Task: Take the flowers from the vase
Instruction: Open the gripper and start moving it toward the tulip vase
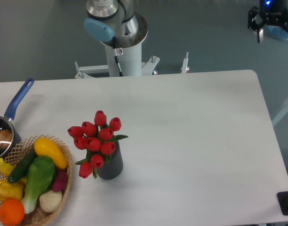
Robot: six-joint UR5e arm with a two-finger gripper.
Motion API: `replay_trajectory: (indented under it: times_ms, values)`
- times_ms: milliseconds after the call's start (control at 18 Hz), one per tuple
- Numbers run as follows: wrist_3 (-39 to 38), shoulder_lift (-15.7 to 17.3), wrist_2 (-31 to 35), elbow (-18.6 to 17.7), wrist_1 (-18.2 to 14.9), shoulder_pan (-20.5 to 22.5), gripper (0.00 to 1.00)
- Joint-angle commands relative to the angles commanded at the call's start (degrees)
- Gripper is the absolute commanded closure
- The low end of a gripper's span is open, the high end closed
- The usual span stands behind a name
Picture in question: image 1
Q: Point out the yellow pumpkin gourd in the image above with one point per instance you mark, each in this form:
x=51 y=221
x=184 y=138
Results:
x=14 y=190

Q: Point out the white garlic bulb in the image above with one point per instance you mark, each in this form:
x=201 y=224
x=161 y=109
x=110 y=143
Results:
x=49 y=201

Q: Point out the yellow banana pepper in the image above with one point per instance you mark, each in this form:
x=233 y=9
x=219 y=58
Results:
x=5 y=168

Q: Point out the purple red onion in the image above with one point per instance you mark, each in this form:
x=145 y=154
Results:
x=60 y=181

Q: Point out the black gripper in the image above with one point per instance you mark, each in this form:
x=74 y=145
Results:
x=272 y=12

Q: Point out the orange fruit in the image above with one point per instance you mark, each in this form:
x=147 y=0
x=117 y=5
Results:
x=11 y=212

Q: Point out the black device at edge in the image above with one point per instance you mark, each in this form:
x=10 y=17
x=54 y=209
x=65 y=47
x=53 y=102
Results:
x=283 y=202

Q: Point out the dark green cucumber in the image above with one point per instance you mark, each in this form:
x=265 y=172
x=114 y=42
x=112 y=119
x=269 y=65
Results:
x=20 y=170

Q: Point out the yellow squash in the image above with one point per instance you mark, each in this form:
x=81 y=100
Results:
x=46 y=147

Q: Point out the blue handled saucepan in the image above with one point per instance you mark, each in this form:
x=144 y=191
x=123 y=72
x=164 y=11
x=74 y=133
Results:
x=9 y=115

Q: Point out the brown bread roll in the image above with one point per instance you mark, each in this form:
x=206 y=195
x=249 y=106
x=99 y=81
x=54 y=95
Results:
x=5 y=138

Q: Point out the green bok choy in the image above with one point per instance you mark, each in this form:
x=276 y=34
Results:
x=39 y=177

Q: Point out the woven wicker basket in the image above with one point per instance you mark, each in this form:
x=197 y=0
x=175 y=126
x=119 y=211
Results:
x=38 y=217

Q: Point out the dark grey ribbed vase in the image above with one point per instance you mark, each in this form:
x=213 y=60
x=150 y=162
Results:
x=114 y=167

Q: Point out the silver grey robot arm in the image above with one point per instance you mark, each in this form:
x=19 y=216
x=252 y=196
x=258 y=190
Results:
x=116 y=24

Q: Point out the red tulip bouquet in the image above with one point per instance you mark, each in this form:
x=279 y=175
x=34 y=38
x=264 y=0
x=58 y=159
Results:
x=98 y=139

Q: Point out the white frame at right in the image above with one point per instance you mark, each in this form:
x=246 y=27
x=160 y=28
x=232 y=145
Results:
x=280 y=113

